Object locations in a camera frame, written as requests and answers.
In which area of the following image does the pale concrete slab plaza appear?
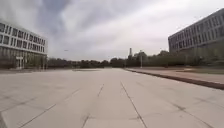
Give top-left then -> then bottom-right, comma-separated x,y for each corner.
0,68 -> 224,128

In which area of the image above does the row of trees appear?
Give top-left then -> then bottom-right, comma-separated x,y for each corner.
46,44 -> 224,69

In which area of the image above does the grey building with window grid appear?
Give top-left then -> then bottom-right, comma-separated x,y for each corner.
167,8 -> 224,58

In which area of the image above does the raised reddish paved terrace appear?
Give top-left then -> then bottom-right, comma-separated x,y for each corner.
129,67 -> 224,85

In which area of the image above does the dark raised kerb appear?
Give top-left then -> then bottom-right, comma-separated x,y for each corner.
125,68 -> 224,91

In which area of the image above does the white building with dark windows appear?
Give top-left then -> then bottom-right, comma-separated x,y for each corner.
0,20 -> 49,70

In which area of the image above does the lamp post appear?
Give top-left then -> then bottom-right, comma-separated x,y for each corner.
139,50 -> 144,69

